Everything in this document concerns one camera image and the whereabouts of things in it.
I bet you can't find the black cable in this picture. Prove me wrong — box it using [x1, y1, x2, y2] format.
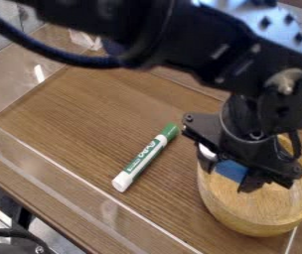
[0, 6, 128, 69]

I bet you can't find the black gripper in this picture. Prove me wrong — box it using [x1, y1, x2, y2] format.
[181, 112, 302, 193]

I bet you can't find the black metal bracket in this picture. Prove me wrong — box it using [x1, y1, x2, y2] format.
[0, 228, 53, 254]

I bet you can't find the blue foam block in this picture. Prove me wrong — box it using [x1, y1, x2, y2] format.
[215, 160, 247, 183]

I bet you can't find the brown wooden bowl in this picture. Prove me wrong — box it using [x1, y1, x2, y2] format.
[196, 133, 302, 238]

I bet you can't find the clear acrylic tray wall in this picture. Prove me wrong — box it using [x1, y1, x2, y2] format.
[0, 23, 302, 254]

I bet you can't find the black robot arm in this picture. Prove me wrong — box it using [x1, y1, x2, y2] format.
[11, 0, 302, 192]

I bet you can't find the green white marker pen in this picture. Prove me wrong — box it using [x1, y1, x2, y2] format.
[110, 123, 178, 192]

